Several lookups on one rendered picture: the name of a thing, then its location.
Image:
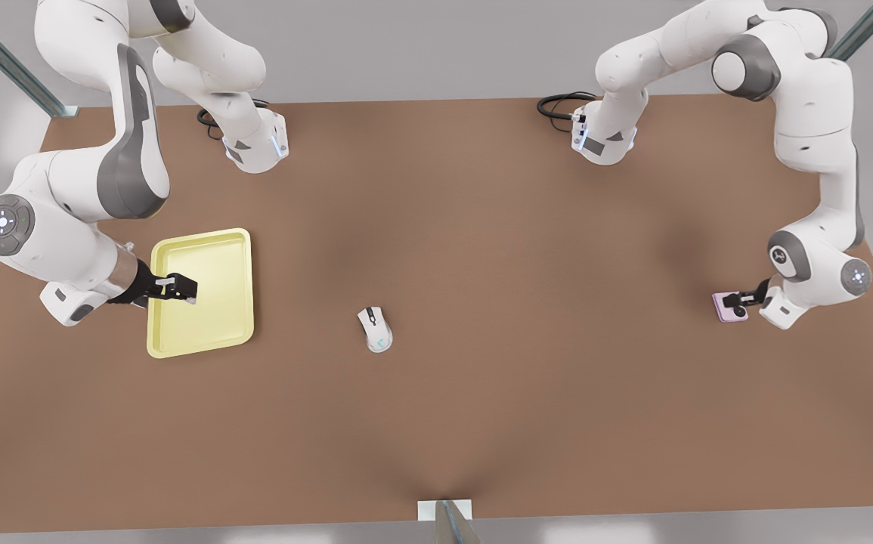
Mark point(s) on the white computer mouse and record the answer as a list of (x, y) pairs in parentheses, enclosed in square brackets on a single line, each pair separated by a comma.
[(375, 329)]

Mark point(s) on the silver frame post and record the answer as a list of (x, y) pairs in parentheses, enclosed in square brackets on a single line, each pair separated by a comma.
[(9, 60), (863, 26), (451, 521)]

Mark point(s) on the yellow rectangular tray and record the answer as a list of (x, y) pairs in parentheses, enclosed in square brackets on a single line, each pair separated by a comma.
[(202, 317)]

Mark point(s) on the pink smartphone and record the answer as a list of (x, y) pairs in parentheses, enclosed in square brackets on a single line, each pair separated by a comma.
[(725, 307)]

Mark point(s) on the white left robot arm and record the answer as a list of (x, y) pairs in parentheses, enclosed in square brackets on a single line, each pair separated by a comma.
[(814, 151)]

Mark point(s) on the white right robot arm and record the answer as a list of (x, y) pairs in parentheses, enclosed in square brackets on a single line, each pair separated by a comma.
[(66, 181)]

